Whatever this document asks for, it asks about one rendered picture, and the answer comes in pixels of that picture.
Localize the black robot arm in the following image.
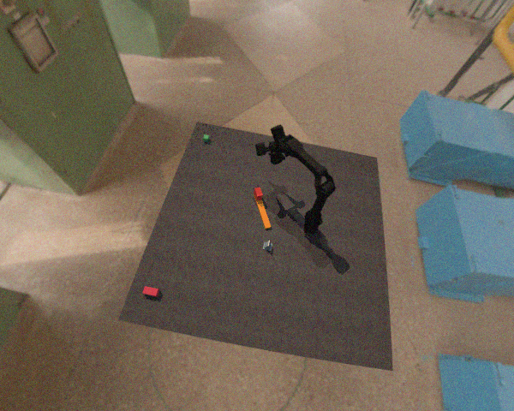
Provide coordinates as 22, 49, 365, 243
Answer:
268, 125, 335, 235

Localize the red rectangular block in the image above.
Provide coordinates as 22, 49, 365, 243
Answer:
142, 286, 159, 297

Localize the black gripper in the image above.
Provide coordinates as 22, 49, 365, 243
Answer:
255, 141, 278, 156

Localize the orange bar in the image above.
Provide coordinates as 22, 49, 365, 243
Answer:
254, 188, 271, 229

